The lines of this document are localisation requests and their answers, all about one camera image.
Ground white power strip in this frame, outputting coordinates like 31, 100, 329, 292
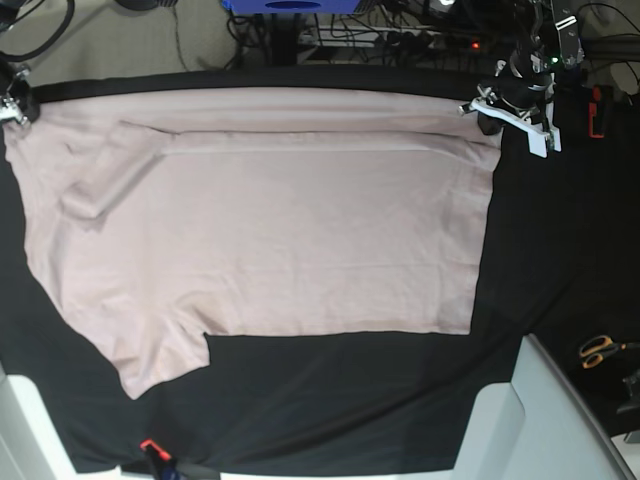
298, 24, 442, 48

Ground orange handled scissors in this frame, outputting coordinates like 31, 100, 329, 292
578, 335, 639, 370

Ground black table post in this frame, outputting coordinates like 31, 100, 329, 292
270, 14, 301, 67

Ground black device right edge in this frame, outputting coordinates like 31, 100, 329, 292
617, 370, 640, 414

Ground red clip front edge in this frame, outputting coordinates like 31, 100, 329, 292
139, 439, 172, 462

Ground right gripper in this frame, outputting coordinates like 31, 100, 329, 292
0, 62, 40, 125

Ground blue plastic box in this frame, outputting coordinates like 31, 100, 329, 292
221, 0, 360, 15

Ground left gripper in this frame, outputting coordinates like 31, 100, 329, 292
458, 59, 562, 158

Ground red and black clamp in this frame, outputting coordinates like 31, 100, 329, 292
588, 85, 614, 139

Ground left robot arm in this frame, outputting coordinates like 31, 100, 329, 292
459, 1, 584, 158

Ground white base block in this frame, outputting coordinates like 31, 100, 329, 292
1, 370, 77, 480
451, 334, 635, 480

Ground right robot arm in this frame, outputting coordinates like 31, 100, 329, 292
1, 1, 76, 126

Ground pink T-shirt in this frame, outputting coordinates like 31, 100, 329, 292
4, 88, 500, 398

